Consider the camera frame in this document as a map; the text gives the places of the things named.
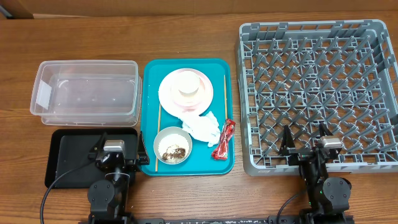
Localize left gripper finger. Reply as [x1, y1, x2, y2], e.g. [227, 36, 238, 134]
[137, 131, 148, 159]
[93, 132, 108, 152]

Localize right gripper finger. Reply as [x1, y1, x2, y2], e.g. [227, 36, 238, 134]
[318, 123, 332, 138]
[279, 125, 295, 152]

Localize grey bowl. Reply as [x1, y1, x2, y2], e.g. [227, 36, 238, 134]
[154, 126, 193, 165]

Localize white napkin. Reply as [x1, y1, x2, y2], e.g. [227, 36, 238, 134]
[180, 111, 221, 147]

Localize red snack wrapper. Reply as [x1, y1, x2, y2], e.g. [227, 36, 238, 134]
[211, 119, 236, 161]

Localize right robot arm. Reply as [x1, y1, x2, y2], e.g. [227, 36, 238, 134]
[276, 123, 354, 223]

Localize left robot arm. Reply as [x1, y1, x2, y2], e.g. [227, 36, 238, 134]
[88, 133, 150, 223]

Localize grey dishwasher rack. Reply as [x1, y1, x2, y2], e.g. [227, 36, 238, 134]
[236, 19, 397, 176]

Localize rice and food scraps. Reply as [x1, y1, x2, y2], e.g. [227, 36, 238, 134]
[158, 134, 189, 164]

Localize black plastic tray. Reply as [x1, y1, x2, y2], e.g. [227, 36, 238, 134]
[45, 128, 138, 189]

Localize left wooden chopstick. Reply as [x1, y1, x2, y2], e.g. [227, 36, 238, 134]
[155, 103, 162, 172]

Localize wooden chopstick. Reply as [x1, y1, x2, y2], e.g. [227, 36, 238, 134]
[224, 75, 228, 119]
[155, 103, 162, 172]

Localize clear plastic bin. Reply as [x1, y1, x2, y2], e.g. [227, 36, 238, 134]
[30, 60, 142, 127]

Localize pink plate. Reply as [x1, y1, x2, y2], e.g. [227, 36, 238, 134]
[158, 68, 214, 117]

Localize cream paper cup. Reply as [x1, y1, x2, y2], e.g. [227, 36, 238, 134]
[175, 71, 200, 95]

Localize right wooden chopstick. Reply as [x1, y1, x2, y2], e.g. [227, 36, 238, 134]
[224, 75, 228, 119]

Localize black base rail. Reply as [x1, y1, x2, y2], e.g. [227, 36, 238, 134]
[136, 215, 355, 224]

